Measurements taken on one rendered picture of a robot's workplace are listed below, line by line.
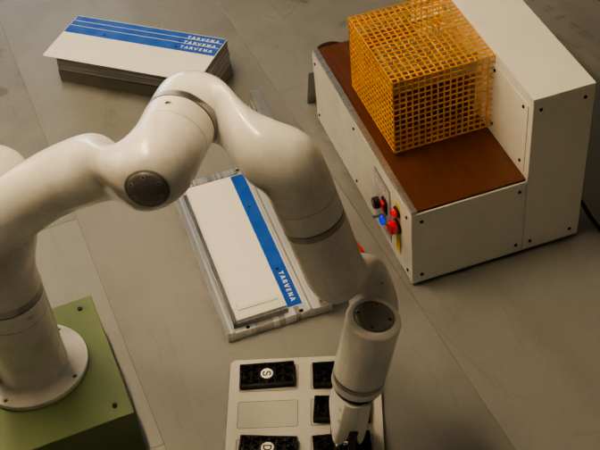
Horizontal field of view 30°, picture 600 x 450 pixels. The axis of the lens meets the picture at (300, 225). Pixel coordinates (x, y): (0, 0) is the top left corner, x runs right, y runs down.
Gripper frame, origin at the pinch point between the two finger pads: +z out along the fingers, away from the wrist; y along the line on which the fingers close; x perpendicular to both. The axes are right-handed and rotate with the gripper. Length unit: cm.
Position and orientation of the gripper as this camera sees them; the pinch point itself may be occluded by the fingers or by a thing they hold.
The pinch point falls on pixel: (342, 440)
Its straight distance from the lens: 190.6
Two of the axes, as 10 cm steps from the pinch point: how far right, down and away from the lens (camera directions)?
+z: -1.2, 7.1, 6.9
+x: 9.9, 0.5, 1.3
